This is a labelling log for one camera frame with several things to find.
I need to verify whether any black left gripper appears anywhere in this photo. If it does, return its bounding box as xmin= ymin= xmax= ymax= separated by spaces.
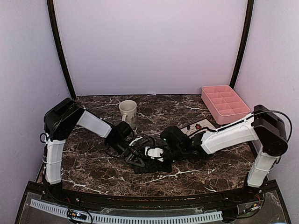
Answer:
xmin=107 ymin=139 xmax=146 ymax=168

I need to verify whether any black striped underwear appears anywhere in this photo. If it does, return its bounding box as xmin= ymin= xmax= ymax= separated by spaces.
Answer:
xmin=132 ymin=144 xmax=173 ymax=175

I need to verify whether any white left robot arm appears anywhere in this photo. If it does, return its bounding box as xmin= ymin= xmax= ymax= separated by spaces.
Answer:
xmin=40 ymin=98 xmax=145 ymax=185

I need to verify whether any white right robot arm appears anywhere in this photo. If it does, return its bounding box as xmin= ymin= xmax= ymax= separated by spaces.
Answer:
xmin=144 ymin=105 xmax=292 ymax=203

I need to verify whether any floral patterned square coaster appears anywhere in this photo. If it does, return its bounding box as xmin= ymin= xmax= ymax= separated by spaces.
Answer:
xmin=180 ymin=119 xmax=216 ymax=138

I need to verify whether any cream ceramic mug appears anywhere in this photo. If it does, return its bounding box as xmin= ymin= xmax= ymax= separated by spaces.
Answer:
xmin=119 ymin=100 xmax=137 ymax=130

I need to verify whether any pink divided organizer tray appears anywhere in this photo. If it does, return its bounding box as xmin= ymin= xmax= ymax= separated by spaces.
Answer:
xmin=201 ymin=85 xmax=250 ymax=125

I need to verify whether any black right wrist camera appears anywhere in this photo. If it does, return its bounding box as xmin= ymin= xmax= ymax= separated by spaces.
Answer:
xmin=160 ymin=126 xmax=191 ymax=149

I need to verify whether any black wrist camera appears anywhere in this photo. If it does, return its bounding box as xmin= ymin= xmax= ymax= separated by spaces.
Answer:
xmin=116 ymin=121 xmax=133 ymax=138
xmin=160 ymin=126 xmax=191 ymax=149

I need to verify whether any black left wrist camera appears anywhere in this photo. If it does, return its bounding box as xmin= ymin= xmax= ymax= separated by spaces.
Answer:
xmin=116 ymin=121 xmax=133 ymax=138

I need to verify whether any black table edge rail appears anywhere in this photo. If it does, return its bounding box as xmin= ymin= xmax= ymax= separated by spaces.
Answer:
xmin=23 ymin=181 xmax=278 ymax=210

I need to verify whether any left circuit board with wires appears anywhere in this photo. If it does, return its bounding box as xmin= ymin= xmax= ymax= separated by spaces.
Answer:
xmin=64 ymin=197 xmax=93 ymax=224

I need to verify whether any circuit board with wires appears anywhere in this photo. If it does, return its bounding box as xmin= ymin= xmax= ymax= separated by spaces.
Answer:
xmin=64 ymin=197 xmax=93 ymax=224
xmin=237 ymin=192 xmax=266 ymax=218

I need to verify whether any right circuit board with wires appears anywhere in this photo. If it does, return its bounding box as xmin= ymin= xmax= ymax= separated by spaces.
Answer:
xmin=237 ymin=192 xmax=266 ymax=218

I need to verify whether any white slotted cable duct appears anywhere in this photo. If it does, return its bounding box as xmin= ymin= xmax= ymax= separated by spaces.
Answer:
xmin=29 ymin=199 xmax=223 ymax=224

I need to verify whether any black right frame post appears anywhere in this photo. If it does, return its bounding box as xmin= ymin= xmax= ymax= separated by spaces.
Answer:
xmin=229 ymin=0 xmax=255 ymax=89

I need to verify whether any black frame post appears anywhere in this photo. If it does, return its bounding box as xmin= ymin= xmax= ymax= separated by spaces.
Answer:
xmin=229 ymin=0 xmax=255 ymax=89
xmin=46 ymin=0 xmax=77 ymax=99

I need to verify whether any black left frame post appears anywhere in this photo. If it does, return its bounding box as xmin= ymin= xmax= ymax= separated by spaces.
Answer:
xmin=46 ymin=0 xmax=77 ymax=99

